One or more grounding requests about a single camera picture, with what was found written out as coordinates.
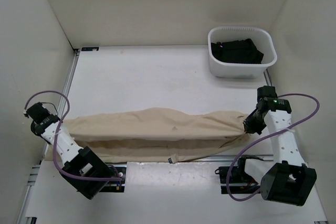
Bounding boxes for beige trousers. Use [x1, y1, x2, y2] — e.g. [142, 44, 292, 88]
[64, 108, 249, 164]

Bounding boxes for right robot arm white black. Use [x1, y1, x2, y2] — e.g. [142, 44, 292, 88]
[236, 86, 317, 206]

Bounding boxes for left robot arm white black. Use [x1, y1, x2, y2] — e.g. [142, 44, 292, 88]
[25, 102, 122, 199]

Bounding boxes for black trousers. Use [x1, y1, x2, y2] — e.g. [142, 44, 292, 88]
[211, 38, 264, 64]

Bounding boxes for white plastic basket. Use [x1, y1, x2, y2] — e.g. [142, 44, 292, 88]
[207, 26, 278, 79]

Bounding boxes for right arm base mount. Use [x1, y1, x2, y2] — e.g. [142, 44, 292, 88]
[214, 166, 260, 194]

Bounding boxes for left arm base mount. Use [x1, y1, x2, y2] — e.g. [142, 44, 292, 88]
[104, 162, 127, 193]

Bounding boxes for black corner bracket label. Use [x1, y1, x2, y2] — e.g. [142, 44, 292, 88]
[81, 47, 99, 51]

